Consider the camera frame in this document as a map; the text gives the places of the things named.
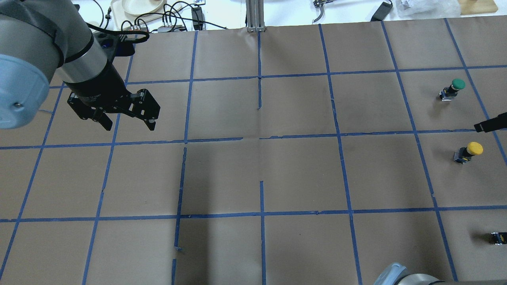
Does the black power adapter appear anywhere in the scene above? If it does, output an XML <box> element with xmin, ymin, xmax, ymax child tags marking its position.
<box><xmin>370</xmin><ymin>0</ymin><xmax>393</xmax><ymax>22</ymax></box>

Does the red push button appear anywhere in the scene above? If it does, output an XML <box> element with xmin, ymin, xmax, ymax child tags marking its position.
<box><xmin>490</xmin><ymin>232</ymin><xmax>507</xmax><ymax>245</ymax></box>

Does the green push button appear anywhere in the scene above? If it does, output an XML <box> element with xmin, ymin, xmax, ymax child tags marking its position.
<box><xmin>439</xmin><ymin>79</ymin><xmax>467</xmax><ymax>102</ymax></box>

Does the clear plastic bag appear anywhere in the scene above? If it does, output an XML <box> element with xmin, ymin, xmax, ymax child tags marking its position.
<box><xmin>393</xmin><ymin>0</ymin><xmax>461</xmax><ymax>19</ymax></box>

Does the wooden cutting board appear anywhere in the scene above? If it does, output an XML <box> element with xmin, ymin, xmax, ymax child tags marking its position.
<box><xmin>458</xmin><ymin>0</ymin><xmax>499</xmax><ymax>16</ymax></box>

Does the white tray plate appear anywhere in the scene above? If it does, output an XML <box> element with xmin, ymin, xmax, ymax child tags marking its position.
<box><xmin>110</xmin><ymin>0</ymin><xmax>167</xmax><ymax>28</ymax></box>

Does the metal reacher stick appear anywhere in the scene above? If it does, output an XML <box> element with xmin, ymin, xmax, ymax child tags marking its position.
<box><xmin>312</xmin><ymin>0</ymin><xmax>381</xmax><ymax>24</ymax></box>

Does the aluminium frame post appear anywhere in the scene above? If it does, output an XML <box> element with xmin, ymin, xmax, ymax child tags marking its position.
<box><xmin>246</xmin><ymin>0</ymin><xmax>266</xmax><ymax>33</ymax></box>

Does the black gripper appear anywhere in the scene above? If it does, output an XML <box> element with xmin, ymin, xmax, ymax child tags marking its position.
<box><xmin>63</xmin><ymin>63</ymin><xmax>160</xmax><ymax>131</ymax></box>

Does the yellow push button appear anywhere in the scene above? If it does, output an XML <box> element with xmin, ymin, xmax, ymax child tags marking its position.
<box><xmin>453</xmin><ymin>141</ymin><xmax>484</xmax><ymax>164</ymax></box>

